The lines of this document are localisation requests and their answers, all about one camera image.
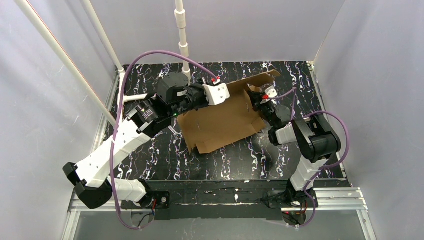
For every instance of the brown cardboard box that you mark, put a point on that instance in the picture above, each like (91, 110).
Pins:
(211, 128)

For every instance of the silver wrench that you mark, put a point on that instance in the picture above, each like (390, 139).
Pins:
(177, 134)

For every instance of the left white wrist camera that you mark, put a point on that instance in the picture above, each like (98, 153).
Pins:
(217, 94)

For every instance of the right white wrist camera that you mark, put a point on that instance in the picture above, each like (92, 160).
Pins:
(270, 93)

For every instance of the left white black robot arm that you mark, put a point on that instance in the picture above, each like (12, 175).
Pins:
(91, 178)

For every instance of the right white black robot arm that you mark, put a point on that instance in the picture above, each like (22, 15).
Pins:
(316, 139)

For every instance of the white pvc pipe frame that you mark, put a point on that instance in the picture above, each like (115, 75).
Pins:
(72, 28)

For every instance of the aluminium rail base frame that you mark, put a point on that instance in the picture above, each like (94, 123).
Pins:
(227, 183)

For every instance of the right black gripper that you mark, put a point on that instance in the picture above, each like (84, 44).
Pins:
(259, 100)

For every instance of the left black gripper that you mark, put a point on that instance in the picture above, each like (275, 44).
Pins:
(200, 94)

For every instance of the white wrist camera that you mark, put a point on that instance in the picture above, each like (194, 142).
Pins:
(217, 94)
(270, 93)

